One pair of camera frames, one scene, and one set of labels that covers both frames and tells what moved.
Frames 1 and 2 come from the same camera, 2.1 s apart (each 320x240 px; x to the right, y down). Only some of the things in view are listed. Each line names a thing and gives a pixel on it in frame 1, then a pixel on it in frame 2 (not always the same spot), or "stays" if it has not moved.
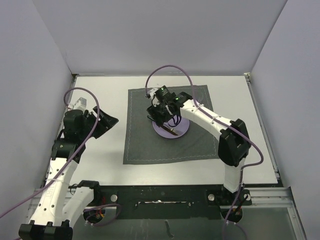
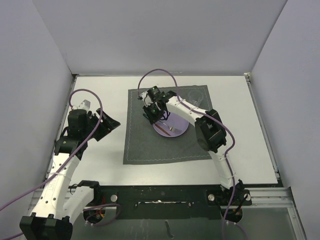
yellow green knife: x=163 y=127 → x=157 y=126
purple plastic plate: x=179 y=123 stays
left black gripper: x=104 y=124 stays
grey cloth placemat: x=143 y=144 stays
